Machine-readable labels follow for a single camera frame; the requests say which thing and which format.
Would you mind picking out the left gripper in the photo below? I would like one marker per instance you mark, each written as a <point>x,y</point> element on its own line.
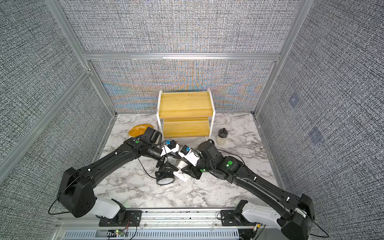
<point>164,166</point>

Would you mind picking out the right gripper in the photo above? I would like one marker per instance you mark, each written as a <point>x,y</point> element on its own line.
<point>192,170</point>

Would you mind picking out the white square alarm clock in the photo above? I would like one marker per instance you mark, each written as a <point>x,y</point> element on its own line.
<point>179,174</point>

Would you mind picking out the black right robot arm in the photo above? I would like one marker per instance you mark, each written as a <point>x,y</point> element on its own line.
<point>296,213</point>

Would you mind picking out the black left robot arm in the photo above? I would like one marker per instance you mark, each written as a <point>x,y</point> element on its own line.
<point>76,190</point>

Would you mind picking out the black twin-bell alarm clock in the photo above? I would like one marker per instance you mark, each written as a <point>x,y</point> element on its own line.
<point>164,177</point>

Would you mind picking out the wooden two-tier shelf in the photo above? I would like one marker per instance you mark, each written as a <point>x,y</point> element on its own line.
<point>186,114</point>

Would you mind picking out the white rectangular tray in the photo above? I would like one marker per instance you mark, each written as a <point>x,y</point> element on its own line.
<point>141,132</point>

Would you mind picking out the glass jar with black lid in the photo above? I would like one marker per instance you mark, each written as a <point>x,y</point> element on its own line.
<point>222,136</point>

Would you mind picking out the sesame seeded bread loaf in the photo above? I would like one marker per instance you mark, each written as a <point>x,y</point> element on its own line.
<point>140,130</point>

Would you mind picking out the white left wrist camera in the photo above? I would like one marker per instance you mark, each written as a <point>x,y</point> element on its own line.
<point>170,147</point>

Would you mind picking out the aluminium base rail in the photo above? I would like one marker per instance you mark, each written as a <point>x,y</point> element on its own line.
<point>176,224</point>

